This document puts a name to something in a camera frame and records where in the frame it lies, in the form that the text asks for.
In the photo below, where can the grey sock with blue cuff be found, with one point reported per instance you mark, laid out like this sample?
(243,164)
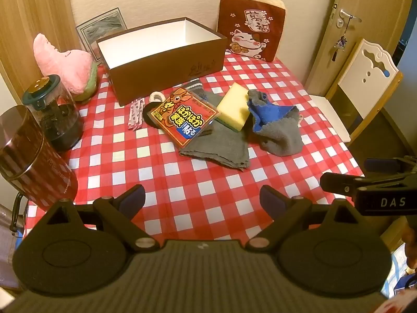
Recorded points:
(277,130)

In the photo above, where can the yellow sponge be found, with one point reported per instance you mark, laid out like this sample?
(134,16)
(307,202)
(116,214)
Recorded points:
(233,106)

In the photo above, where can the brown cardboard box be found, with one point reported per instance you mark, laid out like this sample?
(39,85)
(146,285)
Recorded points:
(163,71)

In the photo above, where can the brown metallic canister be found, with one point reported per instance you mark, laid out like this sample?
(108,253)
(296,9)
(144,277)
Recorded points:
(29,156)

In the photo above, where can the pink white patterned packet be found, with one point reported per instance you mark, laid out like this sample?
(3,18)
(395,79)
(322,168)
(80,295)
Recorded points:
(135,114)

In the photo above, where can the white wooden chair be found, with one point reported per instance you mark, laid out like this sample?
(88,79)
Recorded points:
(361,75)

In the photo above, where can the brown lucky cat cushion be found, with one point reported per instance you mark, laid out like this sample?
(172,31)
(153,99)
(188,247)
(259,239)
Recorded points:
(251,22)

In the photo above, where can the orange heat pack packet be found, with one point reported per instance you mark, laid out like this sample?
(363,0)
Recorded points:
(182,117)

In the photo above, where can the framed grey picture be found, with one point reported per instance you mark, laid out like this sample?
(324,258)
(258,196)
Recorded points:
(97,27)

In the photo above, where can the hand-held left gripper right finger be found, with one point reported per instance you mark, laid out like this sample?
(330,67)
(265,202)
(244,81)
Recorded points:
(270,199)

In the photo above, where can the pink star plush toy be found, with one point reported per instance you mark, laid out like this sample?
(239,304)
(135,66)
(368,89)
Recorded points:
(58,65)

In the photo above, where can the white fluffy scrunchie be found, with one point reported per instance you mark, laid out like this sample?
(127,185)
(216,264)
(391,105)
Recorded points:
(158,96)

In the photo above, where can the black round pad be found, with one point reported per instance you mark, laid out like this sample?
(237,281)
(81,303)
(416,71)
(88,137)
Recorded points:
(148,114)

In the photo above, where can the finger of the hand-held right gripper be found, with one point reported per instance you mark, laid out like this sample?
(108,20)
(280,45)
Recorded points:
(381,164)
(342,184)

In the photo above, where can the glass jar with green lid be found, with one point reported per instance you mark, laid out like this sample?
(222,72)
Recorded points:
(55,117)

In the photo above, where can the red white checkered tablecloth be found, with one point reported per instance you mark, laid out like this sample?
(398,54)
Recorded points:
(202,189)

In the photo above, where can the striped knitted sock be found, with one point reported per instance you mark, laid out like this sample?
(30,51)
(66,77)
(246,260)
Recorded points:
(195,87)

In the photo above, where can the person's right forearm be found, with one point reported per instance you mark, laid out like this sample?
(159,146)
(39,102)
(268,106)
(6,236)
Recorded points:
(411,241)

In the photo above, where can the wooden wall panel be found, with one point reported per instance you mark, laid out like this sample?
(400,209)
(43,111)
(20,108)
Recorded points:
(32,6)

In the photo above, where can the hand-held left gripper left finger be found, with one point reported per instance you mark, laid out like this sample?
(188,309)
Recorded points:
(134,198)

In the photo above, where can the grey towel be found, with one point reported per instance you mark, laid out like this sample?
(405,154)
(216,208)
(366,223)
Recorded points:
(215,148)

